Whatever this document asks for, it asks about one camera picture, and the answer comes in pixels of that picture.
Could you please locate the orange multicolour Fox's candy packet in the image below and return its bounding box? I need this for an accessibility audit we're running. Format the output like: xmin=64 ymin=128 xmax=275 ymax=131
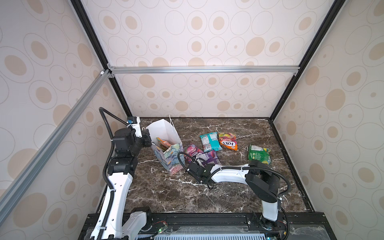
xmin=157 ymin=138 xmax=172 ymax=152

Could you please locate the purple snack packet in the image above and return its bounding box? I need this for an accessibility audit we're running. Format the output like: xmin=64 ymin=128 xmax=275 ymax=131
xmin=196 ymin=150 xmax=221 ymax=166

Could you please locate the colourful painted paper bag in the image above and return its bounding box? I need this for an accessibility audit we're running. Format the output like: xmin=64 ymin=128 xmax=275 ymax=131
xmin=146 ymin=118 xmax=185 ymax=175

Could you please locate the pink Fox's candy packet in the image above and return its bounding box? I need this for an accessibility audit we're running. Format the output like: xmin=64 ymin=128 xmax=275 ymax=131
xmin=184 ymin=144 xmax=204 ymax=164

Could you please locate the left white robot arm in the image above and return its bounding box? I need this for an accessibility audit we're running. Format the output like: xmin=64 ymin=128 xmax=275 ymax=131
xmin=88 ymin=124 xmax=152 ymax=240

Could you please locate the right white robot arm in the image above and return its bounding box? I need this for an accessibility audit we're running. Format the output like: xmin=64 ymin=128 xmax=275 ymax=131
xmin=185 ymin=161 xmax=291 ymax=222

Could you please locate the teal snack packet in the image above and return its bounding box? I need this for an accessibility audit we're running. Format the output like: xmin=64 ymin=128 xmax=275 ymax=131
xmin=200 ymin=132 xmax=222 ymax=153

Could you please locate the orange red Fox's candy packet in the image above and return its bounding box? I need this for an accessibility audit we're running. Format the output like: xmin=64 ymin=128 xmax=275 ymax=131
xmin=219 ymin=133 xmax=238 ymax=151

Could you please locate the green snack packet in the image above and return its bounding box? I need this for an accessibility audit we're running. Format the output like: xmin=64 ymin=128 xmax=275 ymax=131
xmin=248 ymin=145 xmax=271 ymax=165

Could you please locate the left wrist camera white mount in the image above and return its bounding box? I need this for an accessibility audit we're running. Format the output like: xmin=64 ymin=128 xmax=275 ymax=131
xmin=127 ymin=117 xmax=142 ymax=138

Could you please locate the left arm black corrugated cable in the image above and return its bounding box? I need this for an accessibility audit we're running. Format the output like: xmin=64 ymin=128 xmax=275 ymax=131
xmin=95 ymin=107 xmax=130 ymax=240

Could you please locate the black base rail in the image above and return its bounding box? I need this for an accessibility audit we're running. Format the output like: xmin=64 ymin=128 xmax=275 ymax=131
xmin=78 ymin=211 xmax=337 ymax=240

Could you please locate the aluminium horizontal back rail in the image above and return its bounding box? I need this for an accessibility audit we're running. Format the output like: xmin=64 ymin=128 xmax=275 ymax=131
xmin=102 ymin=65 xmax=300 ymax=75

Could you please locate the aluminium left side rail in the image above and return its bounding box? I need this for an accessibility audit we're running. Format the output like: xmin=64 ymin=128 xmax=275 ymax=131
xmin=1 ymin=69 xmax=111 ymax=224

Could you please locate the black vertical frame post left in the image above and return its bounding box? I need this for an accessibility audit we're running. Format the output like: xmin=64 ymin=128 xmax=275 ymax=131
xmin=70 ymin=0 xmax=133 ymax=117

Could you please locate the black vertical frame post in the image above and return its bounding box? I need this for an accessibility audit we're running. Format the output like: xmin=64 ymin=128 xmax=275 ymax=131
xmin=269 ymin=0 xmax=348 ymax=123
xmin=70 ymin=0 xmax=133 ymax=117

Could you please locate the black vertical frame post right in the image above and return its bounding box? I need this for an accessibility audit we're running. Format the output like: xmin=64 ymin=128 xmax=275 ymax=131
xmin=269 ymin=0 xmax=348 ymax=123

